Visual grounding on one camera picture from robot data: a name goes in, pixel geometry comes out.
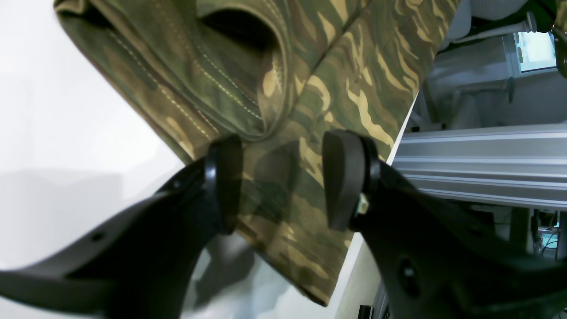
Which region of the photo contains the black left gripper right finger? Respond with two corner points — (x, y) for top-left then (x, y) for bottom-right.
(322, 130), (567, 319)

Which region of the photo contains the camouflage T-shirt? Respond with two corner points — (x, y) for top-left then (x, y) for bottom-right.
(53, 0), (460, 307)

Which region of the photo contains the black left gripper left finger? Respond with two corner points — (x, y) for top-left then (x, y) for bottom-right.
(0, 135), (243, 319)

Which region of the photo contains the grey office chair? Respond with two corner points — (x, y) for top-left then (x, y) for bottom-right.
(408, 0), (540, 132)

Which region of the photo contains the aluminium frame beam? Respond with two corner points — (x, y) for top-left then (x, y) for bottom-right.
(392, 123), (567, 210)

